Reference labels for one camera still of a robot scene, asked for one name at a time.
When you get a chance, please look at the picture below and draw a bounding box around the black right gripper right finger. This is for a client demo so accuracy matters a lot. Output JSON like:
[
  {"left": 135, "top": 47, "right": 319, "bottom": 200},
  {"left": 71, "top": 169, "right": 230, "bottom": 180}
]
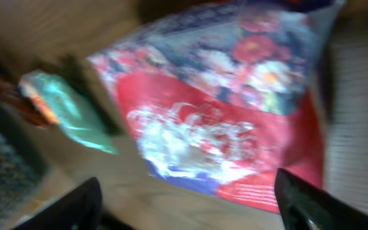
[{"left": 274, "top": 168, "right": 368, "bottom": 230}]

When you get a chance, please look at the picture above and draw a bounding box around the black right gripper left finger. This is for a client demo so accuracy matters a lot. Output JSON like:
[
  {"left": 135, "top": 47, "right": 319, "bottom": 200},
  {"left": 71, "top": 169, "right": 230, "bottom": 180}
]
[{"left": 14, "top": 177, "right": 102, "bottom": 230}]

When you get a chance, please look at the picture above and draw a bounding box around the teal wet wipes pack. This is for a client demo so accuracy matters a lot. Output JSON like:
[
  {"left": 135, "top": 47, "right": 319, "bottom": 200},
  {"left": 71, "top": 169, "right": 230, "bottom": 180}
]
[{"left": 20, "top": 70, "right": 118, "bottom": 155}]

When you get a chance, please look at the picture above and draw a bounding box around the orange tissue pack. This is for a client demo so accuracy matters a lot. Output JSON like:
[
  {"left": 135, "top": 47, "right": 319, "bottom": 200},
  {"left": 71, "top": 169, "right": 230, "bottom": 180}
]
[{"left": 19, "top": 80, "right": 59, "bottom": 125}]

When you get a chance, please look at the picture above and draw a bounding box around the red and purple snack pack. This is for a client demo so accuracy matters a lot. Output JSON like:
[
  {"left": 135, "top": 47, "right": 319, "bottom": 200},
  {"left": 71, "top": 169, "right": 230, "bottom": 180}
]
[{"left": 89, "top": 1, "right": 343, "bottom": 213}]

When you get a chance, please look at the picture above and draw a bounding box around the brown red snack bar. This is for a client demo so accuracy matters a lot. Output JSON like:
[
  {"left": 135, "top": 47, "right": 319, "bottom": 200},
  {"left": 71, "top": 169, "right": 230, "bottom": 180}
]
[{"left": 0, "top": 62, "right": 50, "bottom": 128}]

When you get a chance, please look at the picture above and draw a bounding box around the grey plastic mesh basket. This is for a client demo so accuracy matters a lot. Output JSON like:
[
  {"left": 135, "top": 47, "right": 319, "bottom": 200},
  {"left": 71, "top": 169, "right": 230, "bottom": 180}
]
[{"left": 0, "top": 105, "right": 49, "bottom": 225}]

